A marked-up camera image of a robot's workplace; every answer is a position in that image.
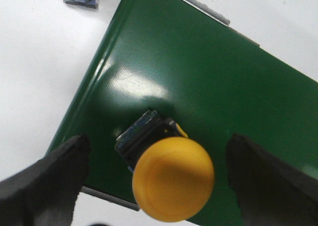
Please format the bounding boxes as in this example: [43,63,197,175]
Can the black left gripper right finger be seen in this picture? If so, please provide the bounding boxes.
[226,134,318,226]

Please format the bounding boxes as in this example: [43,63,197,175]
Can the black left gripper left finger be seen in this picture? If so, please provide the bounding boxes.
[0,136,90,226]

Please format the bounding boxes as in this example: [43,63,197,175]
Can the green conveyor belt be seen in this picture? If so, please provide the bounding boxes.
[49,0,318,226]

